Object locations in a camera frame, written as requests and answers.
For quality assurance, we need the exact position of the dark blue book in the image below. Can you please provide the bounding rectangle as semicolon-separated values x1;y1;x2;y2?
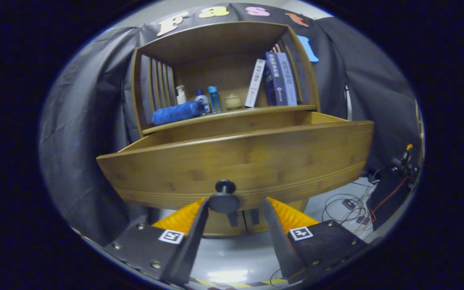
264;51;288;106

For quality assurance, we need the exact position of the white book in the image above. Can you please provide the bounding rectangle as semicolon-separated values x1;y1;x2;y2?
244;59;266;108

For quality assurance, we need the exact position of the black equipment case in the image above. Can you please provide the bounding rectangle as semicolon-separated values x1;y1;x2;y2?
371;159;418;231

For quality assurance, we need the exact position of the light blue book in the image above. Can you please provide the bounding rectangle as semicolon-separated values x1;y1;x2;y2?
277;52;298;106

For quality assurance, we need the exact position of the wooden cabinet door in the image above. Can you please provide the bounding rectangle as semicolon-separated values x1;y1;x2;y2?
244;199;309;234
203;209;249;236

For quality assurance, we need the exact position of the black backdrop cloth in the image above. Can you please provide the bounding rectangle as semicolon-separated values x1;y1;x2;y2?
39;3;424;246

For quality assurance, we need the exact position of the wooden cabinet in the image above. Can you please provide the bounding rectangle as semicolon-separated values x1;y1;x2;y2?
131;21;321;236

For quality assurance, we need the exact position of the wooden countertop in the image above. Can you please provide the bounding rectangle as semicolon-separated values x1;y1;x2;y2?
143;105;317;135

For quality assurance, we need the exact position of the clear blue bottle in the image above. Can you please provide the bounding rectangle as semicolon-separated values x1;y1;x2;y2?
208;86;221;114

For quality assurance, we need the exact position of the floor cable bundle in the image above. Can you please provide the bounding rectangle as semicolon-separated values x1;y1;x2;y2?
323;177;379;233

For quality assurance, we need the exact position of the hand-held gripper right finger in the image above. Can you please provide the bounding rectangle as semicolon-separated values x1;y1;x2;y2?
262;197;369;282

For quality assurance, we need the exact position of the folded blue towel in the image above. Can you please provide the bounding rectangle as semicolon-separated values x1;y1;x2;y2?
152;101;208;126

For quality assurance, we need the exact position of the beige lidded teacup with saucer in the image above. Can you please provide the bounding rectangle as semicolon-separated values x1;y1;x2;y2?
224;93;244;110

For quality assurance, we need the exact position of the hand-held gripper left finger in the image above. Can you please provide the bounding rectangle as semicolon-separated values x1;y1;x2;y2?
103;197;209;286

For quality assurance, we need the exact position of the white bottle blue cap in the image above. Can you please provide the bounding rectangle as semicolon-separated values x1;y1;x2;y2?
195;89;210;113

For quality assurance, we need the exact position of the wooden drawer with black knob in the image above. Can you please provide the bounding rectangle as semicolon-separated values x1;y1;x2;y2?
96;111;375;214

